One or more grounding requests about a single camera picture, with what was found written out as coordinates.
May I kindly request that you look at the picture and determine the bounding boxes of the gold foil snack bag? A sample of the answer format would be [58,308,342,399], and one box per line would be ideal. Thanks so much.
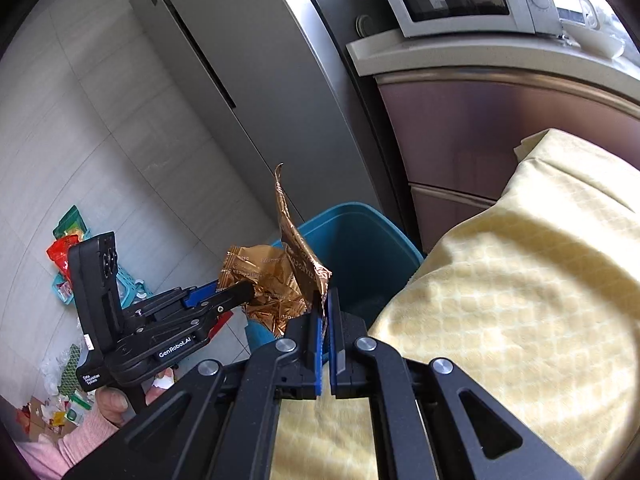
[218,166,331,337]

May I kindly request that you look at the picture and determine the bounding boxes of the pink sleeve forearm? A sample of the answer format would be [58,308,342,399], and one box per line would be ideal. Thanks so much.
[16,404,127,479]

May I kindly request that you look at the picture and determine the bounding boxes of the teal plastic trash bin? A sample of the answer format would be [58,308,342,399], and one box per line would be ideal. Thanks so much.
[245,203,423,351]

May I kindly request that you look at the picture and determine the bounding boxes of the brown kitchen base cabinets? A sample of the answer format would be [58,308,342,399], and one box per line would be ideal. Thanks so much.
[376,68,639,252]

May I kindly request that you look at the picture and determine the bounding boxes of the person's left hand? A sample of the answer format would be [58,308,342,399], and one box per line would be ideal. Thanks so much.
[96,368,175,427]

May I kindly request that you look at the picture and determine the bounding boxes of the yellow patterned tablecloth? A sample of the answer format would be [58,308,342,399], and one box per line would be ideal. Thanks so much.
[269,128,640,480]

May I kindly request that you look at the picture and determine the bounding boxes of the silver double-door refrigerator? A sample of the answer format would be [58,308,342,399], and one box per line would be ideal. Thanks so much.
[130,0,399,221]

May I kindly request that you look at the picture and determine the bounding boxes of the white ceramic bowl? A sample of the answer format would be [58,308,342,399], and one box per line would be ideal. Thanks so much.
[562,20,625,60]

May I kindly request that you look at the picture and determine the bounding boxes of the glass electric kettle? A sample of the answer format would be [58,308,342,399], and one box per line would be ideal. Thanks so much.
[553,0,600,30]

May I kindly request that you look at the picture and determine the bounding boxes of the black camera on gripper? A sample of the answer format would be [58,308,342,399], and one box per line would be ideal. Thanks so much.
[68,232,124,352]

